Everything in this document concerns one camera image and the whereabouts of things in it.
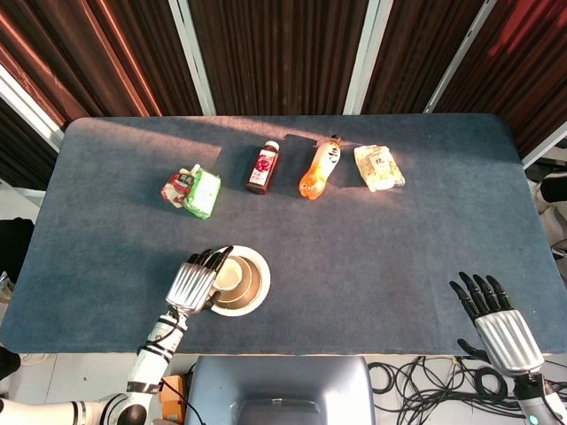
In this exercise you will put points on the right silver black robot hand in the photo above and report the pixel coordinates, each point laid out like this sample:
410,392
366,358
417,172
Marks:
505,332

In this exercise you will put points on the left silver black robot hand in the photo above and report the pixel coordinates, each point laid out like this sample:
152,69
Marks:
191,283

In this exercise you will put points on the small white ceramic bowl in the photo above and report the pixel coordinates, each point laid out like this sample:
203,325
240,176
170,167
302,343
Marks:
230,273

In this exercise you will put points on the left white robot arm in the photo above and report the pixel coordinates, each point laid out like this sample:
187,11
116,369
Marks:
146,367

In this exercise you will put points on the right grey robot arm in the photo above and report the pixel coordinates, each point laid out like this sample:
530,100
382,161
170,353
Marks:
535,398

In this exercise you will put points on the beige bowl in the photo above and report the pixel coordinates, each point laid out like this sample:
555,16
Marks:
248,283

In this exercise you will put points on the green white snack packet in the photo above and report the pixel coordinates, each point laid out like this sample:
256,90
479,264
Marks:
204,193

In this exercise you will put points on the red white drink pouch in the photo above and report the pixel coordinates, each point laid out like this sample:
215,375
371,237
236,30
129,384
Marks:
176,186

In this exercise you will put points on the orange box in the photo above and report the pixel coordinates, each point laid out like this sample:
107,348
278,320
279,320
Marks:
173,398

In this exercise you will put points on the blue felt table cover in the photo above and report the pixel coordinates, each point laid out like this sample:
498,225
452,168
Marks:
310,248

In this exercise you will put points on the dark red juice bottle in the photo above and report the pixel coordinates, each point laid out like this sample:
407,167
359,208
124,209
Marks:
263,170

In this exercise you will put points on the grey robot torso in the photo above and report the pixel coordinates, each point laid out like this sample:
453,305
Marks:
279,389

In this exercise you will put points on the orange soda bottle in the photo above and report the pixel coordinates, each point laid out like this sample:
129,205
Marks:
318,170

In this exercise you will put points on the yellow clear snack bag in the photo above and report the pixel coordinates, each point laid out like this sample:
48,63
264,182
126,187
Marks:
379,168

